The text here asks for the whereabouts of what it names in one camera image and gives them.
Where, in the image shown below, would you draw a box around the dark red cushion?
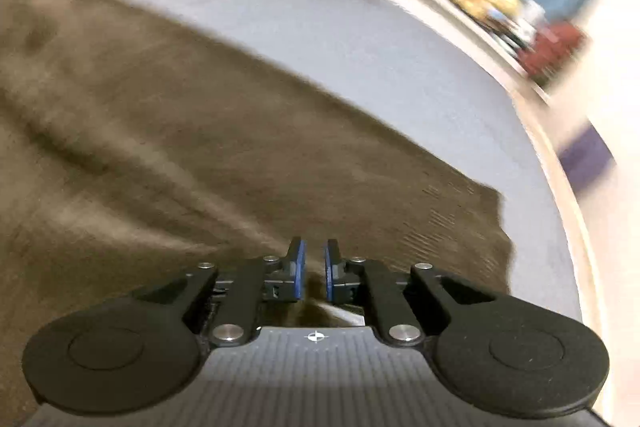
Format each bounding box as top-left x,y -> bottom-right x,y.
517,22 -> 588,80

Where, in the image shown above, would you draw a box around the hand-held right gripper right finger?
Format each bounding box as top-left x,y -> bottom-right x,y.
324,238 -> 501,347

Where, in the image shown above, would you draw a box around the purple card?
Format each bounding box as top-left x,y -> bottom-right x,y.
557,127 -> 616,190

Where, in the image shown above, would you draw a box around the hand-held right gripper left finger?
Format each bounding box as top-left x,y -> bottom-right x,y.
132,237 -> 307,347

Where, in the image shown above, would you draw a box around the olive corduroy pants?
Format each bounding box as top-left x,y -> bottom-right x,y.
0,0 -> 516,423

